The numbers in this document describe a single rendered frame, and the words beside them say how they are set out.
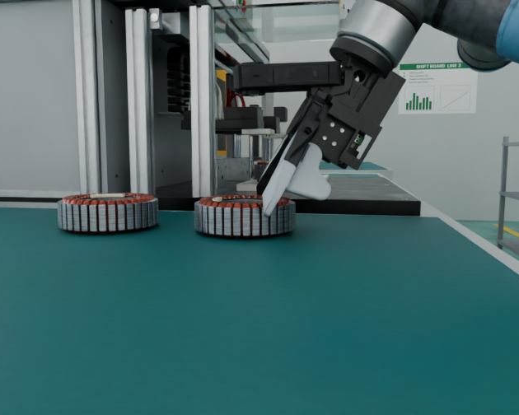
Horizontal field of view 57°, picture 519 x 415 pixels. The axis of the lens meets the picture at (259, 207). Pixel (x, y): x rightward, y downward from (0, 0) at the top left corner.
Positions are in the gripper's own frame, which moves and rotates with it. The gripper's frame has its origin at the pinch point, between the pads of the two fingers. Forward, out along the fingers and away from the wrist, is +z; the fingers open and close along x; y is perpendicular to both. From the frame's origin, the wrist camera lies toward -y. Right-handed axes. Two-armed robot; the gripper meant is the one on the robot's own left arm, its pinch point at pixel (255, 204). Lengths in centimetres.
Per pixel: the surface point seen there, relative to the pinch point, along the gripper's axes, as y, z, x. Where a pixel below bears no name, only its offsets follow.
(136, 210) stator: -11.1, 6.9, -0.6
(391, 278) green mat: 9.0, -1.7, -20.7
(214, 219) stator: -3.3, 3.0, -4.5
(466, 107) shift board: 212, -189, 521
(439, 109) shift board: 187, -171, 528
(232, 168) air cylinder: -3, 0, 60
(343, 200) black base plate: 12.3, -5.7, 15.3
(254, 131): -3.6, -8.9, 35.5
